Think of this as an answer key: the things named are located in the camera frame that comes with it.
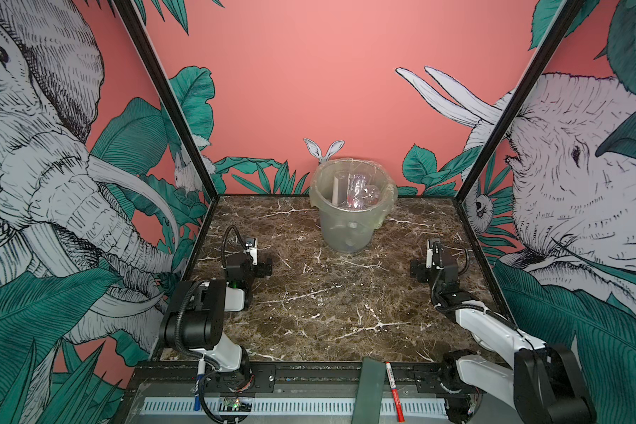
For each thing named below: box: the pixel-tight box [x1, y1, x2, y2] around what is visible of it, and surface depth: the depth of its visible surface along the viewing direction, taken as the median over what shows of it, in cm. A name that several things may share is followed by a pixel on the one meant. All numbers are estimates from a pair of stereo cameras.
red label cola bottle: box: [346, 184, 381, 210], surface depth 76 cm
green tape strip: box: [351, 356, 387, 424], surface depth 72 cm
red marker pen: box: [385, 361, 406, 424], surface depth 73 cm
